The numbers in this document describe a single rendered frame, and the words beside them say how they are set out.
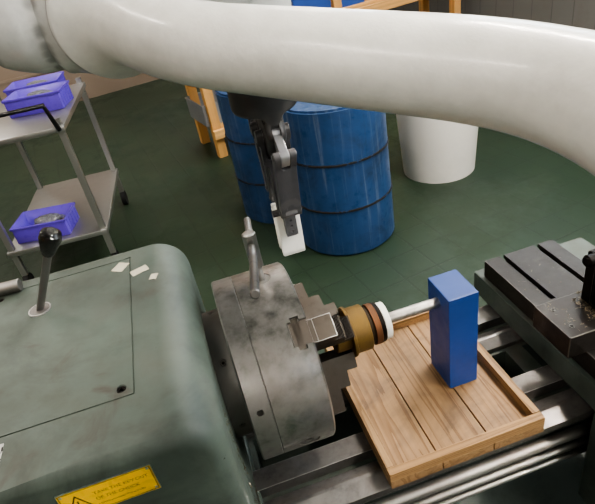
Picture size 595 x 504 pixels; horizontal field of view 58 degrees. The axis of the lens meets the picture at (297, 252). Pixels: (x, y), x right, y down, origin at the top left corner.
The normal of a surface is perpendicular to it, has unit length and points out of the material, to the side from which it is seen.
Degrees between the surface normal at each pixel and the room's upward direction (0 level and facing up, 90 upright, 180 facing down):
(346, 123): 90
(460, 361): 90
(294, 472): 0
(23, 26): 101
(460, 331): 90
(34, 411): 0
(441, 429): 0
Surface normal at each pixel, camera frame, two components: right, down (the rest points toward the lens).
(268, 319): -0.03, -0.51
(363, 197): 0.36, 0.46
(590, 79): -0.62, -0.14
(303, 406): 0.24, 0.32
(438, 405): -0.17, -0.82
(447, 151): 0.03, 0.60
